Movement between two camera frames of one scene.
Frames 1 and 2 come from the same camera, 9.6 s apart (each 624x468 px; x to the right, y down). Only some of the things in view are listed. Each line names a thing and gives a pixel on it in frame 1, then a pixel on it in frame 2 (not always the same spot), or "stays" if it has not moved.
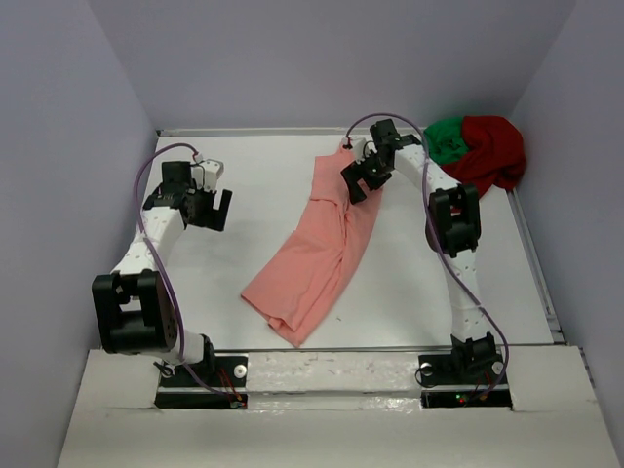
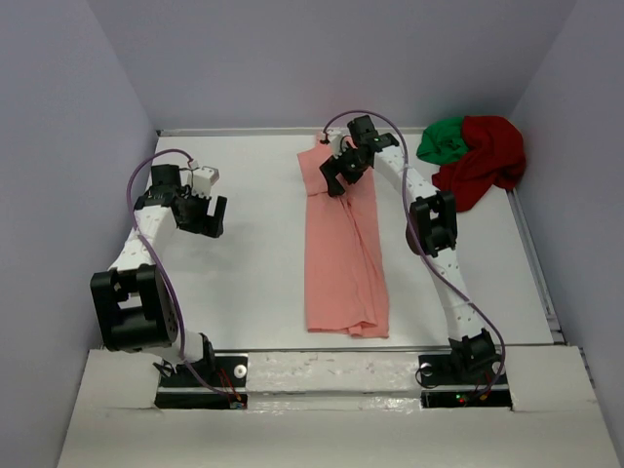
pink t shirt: [318, 267] → [346, 291]
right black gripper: [353, 173] → [331, 167]
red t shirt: [495, 157] stays
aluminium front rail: [336, 349] stays
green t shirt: [446, 139] stays
